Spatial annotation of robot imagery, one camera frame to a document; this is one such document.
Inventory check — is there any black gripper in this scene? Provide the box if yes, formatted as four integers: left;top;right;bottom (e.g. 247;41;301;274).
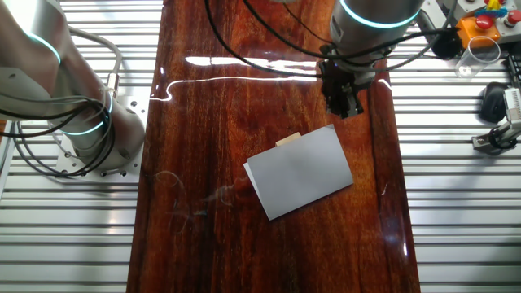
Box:
319;59;375;120

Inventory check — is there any white paper sheet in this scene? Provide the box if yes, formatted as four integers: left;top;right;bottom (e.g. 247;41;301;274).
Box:
243;123;354;221

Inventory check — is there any small light wooden block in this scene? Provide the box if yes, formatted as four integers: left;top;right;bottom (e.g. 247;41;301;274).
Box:
275;131;302;147

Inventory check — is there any clear plastic cup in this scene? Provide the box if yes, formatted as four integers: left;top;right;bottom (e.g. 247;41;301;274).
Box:
454;35;502;79

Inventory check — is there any black computer mouse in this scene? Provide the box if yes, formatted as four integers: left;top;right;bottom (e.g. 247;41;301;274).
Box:
479;81;509;125

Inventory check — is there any grey box with red button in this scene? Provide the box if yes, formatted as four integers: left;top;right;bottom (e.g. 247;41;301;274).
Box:
441;0;521;45

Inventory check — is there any orange emergency stop box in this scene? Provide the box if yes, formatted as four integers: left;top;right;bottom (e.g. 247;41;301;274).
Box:
454;14;502;50

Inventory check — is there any black keyboard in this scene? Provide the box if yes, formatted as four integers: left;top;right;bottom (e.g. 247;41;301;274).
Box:
504;52;521;89

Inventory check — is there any colourful toy figure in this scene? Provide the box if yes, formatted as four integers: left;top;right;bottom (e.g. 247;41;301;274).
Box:
474;0;510;20

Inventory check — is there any thin black camera cable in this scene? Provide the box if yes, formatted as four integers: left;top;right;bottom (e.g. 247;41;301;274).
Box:
243;0;461;62

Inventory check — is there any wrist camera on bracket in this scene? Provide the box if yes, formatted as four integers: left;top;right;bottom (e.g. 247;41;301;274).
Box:
414;7;463;60

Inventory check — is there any thick black gripper cable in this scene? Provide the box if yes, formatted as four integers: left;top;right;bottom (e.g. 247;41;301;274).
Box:
203;0;325;78

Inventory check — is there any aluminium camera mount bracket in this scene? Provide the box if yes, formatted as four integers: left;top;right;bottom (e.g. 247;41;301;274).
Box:
471;121;521;155

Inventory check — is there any small silver camera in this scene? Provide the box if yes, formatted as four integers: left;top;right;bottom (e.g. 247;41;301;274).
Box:
502;87;521;135

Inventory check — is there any thick grey base cable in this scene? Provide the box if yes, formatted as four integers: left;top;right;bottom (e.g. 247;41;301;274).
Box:
67;26;124;98

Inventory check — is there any black base cable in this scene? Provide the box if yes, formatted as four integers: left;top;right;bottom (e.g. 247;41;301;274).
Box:
0;95;118;179

